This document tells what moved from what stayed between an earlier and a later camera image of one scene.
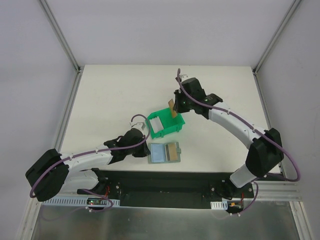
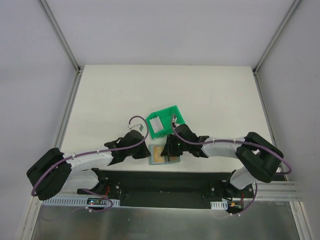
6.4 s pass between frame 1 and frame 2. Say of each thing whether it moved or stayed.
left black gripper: stayed
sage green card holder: stayed
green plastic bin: stayed
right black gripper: moved
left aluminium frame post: stayed
